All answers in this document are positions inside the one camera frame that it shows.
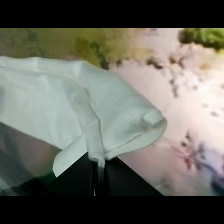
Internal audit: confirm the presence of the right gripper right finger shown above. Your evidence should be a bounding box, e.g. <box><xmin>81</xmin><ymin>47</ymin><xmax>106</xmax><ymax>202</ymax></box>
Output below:
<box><xmin>99</xmin><ymin>155</ymin><xmax>165</xmax><ymax>197</ymax></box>

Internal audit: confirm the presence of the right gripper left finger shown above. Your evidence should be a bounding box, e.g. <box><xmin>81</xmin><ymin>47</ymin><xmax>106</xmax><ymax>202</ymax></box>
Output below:
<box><xmin>31</xmin><ymin>153</ymin><xmax>97</xmax><ymax>197</ymax></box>

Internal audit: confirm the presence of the white T-shirt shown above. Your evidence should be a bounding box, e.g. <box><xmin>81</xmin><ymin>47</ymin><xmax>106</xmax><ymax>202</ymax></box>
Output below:
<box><xmin>0</xmin><ymin>55</ymin><xmax>169</xmax><ymax>197</ymax></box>

